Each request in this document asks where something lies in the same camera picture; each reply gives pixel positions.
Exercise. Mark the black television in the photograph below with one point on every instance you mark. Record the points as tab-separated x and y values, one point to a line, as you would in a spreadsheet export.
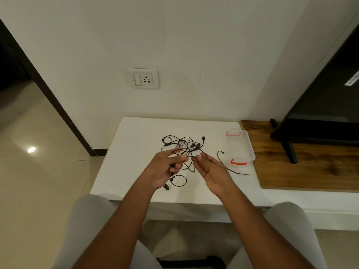
328	109

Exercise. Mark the white wall socket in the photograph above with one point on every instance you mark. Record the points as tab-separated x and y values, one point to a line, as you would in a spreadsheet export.
143	78

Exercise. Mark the wooden cabinet top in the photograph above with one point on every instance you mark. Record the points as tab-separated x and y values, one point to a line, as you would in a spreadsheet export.
308	170

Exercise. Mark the black stool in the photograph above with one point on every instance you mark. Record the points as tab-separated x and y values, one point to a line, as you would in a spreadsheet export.
193	263

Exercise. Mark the person's left hand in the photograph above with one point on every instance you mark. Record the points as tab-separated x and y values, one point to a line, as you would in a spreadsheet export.
162	168

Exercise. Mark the dark blue sofa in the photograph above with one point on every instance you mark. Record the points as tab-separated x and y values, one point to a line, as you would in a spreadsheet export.
8	70

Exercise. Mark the person's right forearm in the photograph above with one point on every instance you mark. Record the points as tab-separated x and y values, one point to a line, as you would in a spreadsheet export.
260	235

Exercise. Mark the black door frame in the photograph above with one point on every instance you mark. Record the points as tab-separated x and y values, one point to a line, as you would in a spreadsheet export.
39	81

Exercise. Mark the person's left forearm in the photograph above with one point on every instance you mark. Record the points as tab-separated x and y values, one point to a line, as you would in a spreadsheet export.
115	229

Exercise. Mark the person's right hand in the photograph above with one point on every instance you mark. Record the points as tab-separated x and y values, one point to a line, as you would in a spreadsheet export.
216	176

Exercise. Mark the clear box with red clips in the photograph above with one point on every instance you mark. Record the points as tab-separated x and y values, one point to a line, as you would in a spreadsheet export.
241	147

